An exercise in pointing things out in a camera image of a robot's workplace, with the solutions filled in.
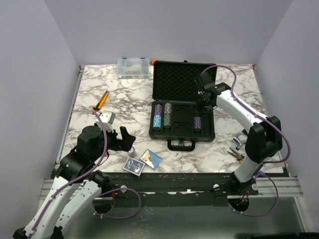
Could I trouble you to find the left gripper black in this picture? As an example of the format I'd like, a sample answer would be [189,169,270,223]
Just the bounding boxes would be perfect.
[92,124,136,161]

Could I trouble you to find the blue tan 10 chip stack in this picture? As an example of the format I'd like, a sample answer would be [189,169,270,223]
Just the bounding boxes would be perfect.
[128,146,137,158]

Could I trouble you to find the purple 500 chip stack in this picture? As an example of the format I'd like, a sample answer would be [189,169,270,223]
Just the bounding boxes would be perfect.
[193,116,201,131]

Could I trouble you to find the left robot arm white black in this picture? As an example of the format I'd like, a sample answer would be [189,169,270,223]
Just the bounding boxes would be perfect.
[13,124,136,239]

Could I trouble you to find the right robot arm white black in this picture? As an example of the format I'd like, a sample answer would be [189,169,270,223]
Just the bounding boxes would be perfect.
[195,72,283,195]

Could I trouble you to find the black poker set case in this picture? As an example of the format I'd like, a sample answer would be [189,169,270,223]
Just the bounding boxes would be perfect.
[149,61,217,152]

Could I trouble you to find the blue back card deck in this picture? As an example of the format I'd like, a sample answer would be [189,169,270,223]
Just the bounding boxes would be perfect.
[123,157,145,176]

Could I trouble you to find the ace of spades card deck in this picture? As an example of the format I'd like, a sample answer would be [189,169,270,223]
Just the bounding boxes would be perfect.
[140,149,162,169]

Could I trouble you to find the light blue chip stack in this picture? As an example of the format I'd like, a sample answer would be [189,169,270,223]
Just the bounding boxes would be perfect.
[153,115,161,130]

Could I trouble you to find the yellow black utility knife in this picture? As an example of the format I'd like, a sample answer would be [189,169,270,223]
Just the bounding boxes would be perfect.
[93,90,109,111]

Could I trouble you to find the dark green chip stack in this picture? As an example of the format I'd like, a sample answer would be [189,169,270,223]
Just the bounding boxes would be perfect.
[163,114,171,128]

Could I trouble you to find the purple chip stack back left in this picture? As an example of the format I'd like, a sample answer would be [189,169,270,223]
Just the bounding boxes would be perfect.
[155,104,162,116]

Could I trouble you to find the silver metal clamp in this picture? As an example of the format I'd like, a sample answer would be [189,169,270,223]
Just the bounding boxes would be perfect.
[233,132,247,150]

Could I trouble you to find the clear plastic organizer box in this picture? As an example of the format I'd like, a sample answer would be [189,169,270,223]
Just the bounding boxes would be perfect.
[117,58,150,79]

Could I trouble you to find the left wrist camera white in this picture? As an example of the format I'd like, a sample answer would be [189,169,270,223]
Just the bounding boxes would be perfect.
[98,111,116,132]

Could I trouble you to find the yellow handled pliers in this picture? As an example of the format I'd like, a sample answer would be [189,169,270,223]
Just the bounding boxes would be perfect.
[227,148,245,164]

